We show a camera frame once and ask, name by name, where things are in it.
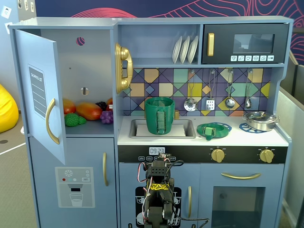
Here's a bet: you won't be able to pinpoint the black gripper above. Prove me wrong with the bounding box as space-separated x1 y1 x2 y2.
145 162 154 182

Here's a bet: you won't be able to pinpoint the green printed lid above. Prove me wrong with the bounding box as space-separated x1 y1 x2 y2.
196 123 229 141

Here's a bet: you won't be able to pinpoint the steel pot with lid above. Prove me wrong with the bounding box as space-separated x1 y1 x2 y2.
242 111 280 132

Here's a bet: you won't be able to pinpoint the grey toy sink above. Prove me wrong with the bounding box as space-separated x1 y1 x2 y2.
129 119 197 140

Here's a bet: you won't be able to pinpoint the green printed container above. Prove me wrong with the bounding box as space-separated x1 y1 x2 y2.
144 96 176 135

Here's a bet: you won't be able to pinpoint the blue toy kitchen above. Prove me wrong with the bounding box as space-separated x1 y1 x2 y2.
9 16 295 228

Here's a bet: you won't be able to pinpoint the purple toy grapes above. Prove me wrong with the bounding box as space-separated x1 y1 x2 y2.
100 111 114 124

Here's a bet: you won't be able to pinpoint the gold stove knob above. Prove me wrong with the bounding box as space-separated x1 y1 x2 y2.
210 147 226 163
259 148 274 164

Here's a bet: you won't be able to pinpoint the steel slotted spoon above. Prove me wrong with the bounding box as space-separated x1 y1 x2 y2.
184 68 198 112

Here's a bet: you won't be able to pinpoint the toy mango orange red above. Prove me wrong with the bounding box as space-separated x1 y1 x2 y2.
76 102 103 121

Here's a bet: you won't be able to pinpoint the green toy broccoli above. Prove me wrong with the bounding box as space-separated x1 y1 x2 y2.
64 113 87 127

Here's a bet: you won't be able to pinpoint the toy peach red orange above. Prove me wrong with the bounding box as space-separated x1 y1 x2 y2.
63 98 76 114

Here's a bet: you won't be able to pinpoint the steel ladle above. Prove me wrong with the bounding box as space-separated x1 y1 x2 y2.
225 68 236 109

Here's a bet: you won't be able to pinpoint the gold toy telephone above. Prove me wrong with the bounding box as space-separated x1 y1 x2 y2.
114 42 134 95

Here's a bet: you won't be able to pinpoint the white toy plate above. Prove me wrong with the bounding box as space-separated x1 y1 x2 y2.
180 35 190 64
187 35 199 64
172 35 183 64

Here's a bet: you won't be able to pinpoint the grey desk divider panel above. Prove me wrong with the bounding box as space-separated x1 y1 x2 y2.
276 86 304 228

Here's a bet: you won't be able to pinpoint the blue fridge door shopping list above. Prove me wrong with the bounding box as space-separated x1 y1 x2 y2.
9 28 67 165

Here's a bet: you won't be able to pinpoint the yellow bean bag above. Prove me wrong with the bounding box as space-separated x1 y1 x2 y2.
0 83 19 133

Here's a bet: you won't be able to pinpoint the black toy microwave door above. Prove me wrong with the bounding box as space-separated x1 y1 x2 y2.
201 23 289 65

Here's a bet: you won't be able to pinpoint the gold freezer door handle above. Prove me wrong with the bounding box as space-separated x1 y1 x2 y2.
102 152 109 187

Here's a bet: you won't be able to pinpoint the black usb cable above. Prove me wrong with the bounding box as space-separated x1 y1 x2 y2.
171 207 210 228

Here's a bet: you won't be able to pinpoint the gold oven handle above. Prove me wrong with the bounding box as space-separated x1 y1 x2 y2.
221 172 261 180

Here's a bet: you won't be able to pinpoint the gold fridge door handle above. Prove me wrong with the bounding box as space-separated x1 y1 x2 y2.
45 98 60 145

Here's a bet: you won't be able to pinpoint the gold microwave handle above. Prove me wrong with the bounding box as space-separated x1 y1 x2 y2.
207 32 215 57

